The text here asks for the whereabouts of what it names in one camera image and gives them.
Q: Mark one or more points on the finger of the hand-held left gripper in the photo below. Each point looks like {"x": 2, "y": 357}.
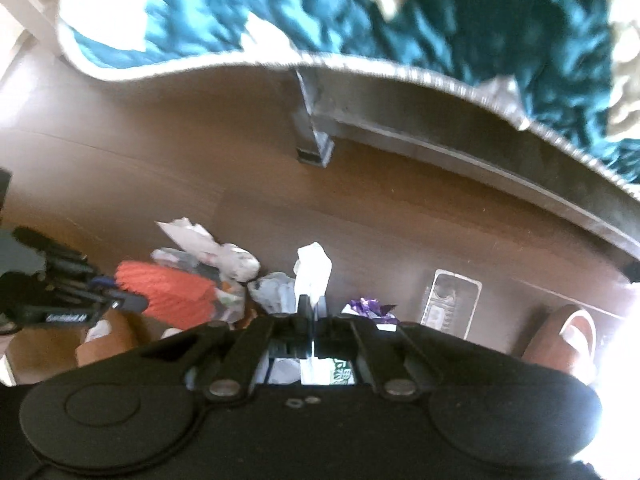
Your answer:
{"x": 127, "y": 302}

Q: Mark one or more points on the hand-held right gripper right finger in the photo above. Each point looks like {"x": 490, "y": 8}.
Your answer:
{"x": 322, "y": 310}

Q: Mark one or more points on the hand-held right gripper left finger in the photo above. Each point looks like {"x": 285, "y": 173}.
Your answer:
{"x": 303, "y": 306}

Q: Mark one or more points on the light blue plastic bag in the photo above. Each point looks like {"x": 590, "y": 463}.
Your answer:
{"x": 272, "y": 290}

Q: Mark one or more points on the white tissue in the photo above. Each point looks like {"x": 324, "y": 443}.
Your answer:
{"x": 312, "y": 270}

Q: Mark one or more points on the red-orange ribbed wrapper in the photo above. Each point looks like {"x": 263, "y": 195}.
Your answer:
{"x": 165, "y": 295}

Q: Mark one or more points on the brown slipper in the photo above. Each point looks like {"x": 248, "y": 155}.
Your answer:
{"x": 550, "y": 340}
{"x": 117, "y": 335}

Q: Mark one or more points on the purple foil wrapper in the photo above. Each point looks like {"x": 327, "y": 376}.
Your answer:
{"x": 367, "y": 306}

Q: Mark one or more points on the green lettered white packet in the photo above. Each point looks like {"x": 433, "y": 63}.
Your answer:
{"x": 340, "y": 372}

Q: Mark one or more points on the colourful printed plastic packet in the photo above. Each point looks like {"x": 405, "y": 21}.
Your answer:
{"x": 230, "y": 302}

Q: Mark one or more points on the white crumpled plastic bag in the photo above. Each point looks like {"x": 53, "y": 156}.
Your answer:
{"x": 225, "y": 260}

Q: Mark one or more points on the clear plastic container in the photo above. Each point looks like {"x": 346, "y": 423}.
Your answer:
{"x": 450, "y": 305}

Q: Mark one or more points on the dark bed leg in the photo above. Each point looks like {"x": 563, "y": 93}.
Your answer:
{"x": 312, "y": 150}

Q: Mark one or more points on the teal quilted blanket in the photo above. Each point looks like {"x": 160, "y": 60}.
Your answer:
{"x": 450, "y": 20}

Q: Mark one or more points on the dark bed frame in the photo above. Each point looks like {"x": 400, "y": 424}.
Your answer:
{"x": 450, "y": 125}

